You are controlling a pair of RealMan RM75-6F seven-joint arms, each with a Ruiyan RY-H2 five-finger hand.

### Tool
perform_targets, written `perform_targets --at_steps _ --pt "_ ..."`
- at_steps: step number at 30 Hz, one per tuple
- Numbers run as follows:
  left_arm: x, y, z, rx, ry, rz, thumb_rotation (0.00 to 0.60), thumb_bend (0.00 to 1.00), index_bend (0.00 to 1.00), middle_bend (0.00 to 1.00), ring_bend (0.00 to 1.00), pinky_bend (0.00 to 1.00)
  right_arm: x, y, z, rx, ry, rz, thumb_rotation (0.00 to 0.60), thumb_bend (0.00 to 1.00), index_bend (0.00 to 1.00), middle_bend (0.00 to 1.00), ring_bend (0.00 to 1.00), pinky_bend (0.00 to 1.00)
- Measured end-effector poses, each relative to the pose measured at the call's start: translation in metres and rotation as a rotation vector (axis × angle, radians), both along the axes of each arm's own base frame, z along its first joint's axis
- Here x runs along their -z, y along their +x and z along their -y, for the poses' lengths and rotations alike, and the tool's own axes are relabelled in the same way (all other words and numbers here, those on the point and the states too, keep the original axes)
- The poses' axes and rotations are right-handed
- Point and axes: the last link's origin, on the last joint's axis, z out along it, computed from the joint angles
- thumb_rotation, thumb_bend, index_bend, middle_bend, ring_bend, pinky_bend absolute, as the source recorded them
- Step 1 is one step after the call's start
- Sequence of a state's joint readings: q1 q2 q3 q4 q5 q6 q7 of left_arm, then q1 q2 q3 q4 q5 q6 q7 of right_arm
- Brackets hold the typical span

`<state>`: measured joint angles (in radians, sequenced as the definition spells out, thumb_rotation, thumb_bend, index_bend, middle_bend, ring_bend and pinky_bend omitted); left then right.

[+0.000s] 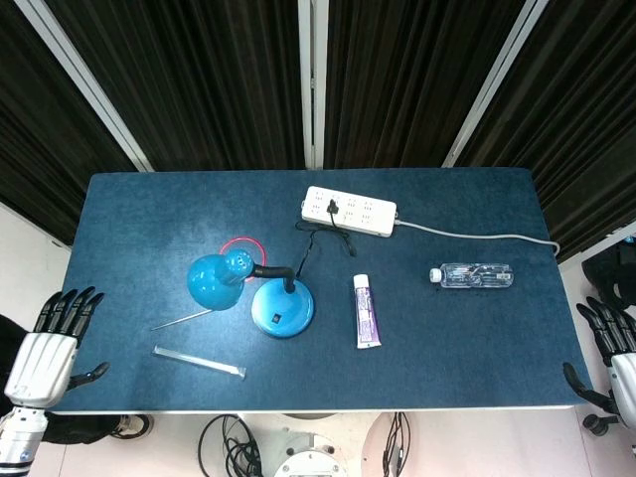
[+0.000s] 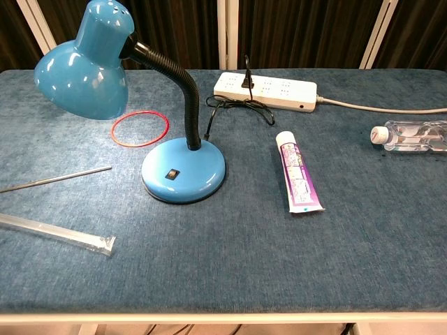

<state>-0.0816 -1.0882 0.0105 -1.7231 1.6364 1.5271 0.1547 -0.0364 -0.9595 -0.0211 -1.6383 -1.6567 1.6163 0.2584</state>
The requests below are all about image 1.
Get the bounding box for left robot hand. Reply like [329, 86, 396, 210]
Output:
[3, 285, 111, 409]

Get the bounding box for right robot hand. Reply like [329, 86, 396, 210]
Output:
[561, 296, 636, 429]

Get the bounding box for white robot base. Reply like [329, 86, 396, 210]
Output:
[256, 411, 394, 477]

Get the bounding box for blue desk lamp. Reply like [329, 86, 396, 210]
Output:
[186, 250, 316, 340]

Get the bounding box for black office chair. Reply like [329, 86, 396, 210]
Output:
[580, 240, 636, 309]

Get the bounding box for thin metal rod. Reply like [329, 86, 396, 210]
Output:
[150, 309, 213, 332]

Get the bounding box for clear water bottle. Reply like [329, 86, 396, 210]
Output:
[428, 262, 515, 289]

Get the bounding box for purple white toothpaste tube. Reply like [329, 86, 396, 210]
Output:
[353, 273, 384, 350]

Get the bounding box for blue felt table mat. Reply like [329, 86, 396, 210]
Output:
[51, 167, 592, 413]

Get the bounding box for white power strip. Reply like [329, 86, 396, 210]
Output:
[301, 186, 398, 238]

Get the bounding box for white power strip cable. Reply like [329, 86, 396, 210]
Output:
[395, 219, 561, 255]

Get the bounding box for black floor cables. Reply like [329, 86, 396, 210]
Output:
[198, 412, 262, 477]

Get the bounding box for white partition frame post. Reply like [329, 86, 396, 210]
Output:
[441, 0, 551, 169]
[296, 0, 330, 171]
[13, 0, 155, 173]

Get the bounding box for black power cord with plug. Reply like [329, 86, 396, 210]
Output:
[294, 199, 358, 280]

